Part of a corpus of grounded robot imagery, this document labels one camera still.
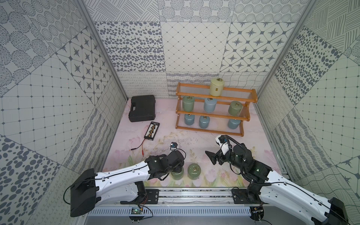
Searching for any green canister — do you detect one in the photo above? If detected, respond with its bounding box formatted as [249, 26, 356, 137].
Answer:
[228, 101, 243, 116]
[187, 163, 201, 180]
[171, 168, 184, 181]
[182, 96, 195, 112]

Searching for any cream yellow canister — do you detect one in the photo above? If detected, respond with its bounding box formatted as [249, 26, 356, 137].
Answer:
[210, 77, 225, 97]

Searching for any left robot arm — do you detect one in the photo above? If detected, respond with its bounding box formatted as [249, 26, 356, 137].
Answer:
[69, 150, 185, 218]

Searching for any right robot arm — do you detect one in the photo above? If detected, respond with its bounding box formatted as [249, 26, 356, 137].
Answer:
[206, 135, 350, 225]

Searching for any wooden three-tier shelf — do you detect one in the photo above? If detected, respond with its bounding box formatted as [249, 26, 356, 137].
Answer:
[175, 83, 258, 137]

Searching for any blue canister bottom right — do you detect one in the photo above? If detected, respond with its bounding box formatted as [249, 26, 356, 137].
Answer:
[227, 119, 242, 129]

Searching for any blue canister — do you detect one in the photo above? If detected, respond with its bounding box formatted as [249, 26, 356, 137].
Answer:
[199, 116, 210, 129]
[203, 98, 217, 113]
[184, 114, 195, 126]
[227, 119, 242, 129]

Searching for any floral pink table mat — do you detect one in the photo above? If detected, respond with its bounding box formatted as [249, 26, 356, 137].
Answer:
[97, 98, 285, 188]

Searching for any red black test lead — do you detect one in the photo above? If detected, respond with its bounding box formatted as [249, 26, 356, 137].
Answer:
[130, 139, 145, 156]

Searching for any blue canister bottom centre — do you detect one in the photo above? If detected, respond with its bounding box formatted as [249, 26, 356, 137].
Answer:
[199, 116, 210, 129]

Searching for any black battery holder tray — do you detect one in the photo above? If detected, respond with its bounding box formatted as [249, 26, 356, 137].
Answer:
[144, 121, 160, 141]

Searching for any blue canister middle centre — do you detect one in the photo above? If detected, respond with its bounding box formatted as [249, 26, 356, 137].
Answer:
[203, 98, 217, 113]

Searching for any blue canister bottom left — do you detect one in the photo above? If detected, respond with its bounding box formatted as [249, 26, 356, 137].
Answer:
[184, 114, 195, 126]

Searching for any green circuit board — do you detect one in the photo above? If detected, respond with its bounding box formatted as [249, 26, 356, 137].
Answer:
[129, 207, 143, 221]

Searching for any black plastic tool case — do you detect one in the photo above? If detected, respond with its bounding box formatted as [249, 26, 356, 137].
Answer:
[128, 95, 156, 122]

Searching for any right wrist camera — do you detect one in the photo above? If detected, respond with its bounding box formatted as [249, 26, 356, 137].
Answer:
[215, 135, 230, 155]

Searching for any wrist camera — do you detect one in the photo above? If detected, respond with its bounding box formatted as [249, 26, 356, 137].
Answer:
[170, 142, 178, 151]
[215, 135, 230, 155]

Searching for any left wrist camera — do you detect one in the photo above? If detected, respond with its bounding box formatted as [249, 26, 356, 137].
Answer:
[170, 142, 178, 151]

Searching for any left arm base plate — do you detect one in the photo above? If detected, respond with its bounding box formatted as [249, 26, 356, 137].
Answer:
[120, 189, 159, 205]

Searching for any aluminium mounting rail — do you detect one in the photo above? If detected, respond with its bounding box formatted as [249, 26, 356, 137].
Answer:
[80, 187, 311, 207]

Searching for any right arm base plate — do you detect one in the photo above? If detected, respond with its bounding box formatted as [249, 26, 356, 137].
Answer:
[231, 187, 262, 204]

